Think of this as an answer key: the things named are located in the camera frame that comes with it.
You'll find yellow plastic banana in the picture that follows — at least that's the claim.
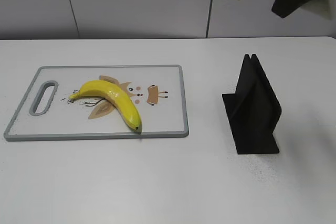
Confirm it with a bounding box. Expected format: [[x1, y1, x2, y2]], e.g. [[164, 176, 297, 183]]
[[69, 80, 142, 132]]

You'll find grey rimmed cutting board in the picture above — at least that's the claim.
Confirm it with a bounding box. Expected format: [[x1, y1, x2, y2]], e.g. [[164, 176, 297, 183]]
[[4, 65, 188, 141]]

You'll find black knife stand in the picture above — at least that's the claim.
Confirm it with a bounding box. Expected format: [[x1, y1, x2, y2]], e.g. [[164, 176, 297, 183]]
[[222, 54, 281, 155]]

